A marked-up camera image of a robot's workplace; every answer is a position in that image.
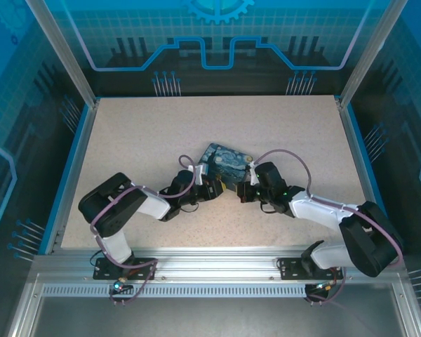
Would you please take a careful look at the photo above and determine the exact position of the starry night print tin box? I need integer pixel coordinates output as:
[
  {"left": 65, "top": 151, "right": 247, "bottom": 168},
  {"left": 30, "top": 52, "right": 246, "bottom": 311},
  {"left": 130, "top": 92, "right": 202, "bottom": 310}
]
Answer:
[{"left": 197, "top": 141, "right": 258, "bottom": 194}]

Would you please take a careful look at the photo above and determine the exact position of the steel sheet panel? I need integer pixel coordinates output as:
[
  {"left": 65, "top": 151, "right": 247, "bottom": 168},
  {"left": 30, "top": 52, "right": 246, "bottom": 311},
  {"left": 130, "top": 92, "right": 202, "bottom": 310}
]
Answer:
[{"left": 6, "top": 273, "right": 421, "bottom": 337}]

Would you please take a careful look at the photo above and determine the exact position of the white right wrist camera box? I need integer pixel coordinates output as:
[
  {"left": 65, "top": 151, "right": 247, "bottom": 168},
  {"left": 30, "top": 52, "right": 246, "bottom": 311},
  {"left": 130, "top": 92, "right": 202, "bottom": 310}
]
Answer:
[{"left": 248, "top": 161, "right": 261, "bottom": 187}]

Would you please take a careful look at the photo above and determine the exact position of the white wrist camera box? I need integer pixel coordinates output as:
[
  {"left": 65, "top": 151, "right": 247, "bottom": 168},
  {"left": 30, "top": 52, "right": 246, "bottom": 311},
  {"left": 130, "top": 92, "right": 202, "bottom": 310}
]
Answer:
[
  {"left": 195, "top": 163, "right": 212, "bottom": 186},
  {"left": 248, "top": 161, "right": 261, "bottom": 187}
]

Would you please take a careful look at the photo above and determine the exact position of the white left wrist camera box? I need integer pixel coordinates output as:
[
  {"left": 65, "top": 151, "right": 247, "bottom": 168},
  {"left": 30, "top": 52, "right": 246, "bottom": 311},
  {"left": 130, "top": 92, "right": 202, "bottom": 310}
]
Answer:
[{"left": 195, "top": 163, "right": 212, "bottom": 186}]

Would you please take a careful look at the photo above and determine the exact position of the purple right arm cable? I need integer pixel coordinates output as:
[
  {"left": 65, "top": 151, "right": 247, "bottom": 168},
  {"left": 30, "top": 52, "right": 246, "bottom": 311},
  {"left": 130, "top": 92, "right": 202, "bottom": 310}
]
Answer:
[{"left": 253, "top": 148, "right": 406, "bottom": 305}]

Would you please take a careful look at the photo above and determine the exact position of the aluminium mounting rail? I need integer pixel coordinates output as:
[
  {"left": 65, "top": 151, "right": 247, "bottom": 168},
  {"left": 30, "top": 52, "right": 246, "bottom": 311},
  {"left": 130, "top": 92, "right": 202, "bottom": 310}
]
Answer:
[{"left": 30, "top": 246, "right": 405, "bottom": 282}]

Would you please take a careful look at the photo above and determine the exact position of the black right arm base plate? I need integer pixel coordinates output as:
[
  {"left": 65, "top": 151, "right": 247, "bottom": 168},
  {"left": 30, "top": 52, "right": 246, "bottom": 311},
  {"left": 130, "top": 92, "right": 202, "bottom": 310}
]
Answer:
[{"left": 276, "top": 256, "right": 345, "bottom": 281}]

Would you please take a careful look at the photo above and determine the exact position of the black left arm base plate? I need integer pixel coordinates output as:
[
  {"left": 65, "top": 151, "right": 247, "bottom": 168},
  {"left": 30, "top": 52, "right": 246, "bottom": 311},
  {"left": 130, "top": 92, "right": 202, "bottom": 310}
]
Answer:
[{"left": 93, "top": 256, "right": 158, "bottom": 281}]

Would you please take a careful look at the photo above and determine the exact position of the aluminium table side rail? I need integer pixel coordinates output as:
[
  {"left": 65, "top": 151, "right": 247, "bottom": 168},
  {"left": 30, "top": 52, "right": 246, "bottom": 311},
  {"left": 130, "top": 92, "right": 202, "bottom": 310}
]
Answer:
[
  {"left": 335, "top": 96, "right": 390, "bottom": 254},
  {"left": 44, "top": 98, "right": 101, "bottom": 254}
]

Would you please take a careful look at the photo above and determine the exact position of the slotted grey cable duct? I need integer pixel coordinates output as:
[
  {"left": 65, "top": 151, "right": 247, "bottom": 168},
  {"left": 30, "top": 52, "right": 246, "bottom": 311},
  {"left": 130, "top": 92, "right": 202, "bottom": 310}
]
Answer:
[{"left": 41, "top": 284, "right": 398, "bottom": 298}]

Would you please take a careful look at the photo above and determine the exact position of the aluminium frame post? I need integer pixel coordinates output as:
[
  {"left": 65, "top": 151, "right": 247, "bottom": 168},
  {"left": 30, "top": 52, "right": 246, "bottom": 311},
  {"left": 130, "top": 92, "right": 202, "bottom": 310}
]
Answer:
[
  {"left": 338, "top": 0, "right": 408, "bottom": 108},
  {"left": 25, "top": 0, "right": 100, "bottom": 108}
]

